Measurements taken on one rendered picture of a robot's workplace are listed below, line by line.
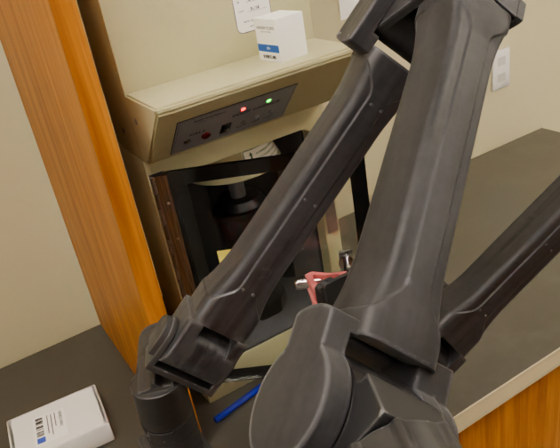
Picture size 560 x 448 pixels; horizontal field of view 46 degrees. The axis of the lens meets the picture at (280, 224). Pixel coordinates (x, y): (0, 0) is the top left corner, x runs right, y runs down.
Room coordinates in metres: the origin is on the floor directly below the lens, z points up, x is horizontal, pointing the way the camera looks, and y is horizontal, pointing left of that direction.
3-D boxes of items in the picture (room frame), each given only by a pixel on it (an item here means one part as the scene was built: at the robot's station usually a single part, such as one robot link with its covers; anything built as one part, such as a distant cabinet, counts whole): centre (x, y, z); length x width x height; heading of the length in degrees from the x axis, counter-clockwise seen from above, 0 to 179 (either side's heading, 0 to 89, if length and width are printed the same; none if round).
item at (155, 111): (0.92, 0.01, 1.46); 0.32 x 0.12 x 0.10; 117
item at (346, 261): (0.84, -0.05, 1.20); 0.10 x 0.05 x 0.03; 84
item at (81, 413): (0.88, 0.44, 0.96); 0.16 x 0.12 x 0.04; 112
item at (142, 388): (0.56, 0.16, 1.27); 0.07 x 0.06 x 0.07; 4
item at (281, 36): (0.95, -0.05, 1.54); 0.05 x 0.05 x 0.06; 34
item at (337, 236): (0.88, 0.02, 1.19); 0.30 x 0.01 x 0.40; 84
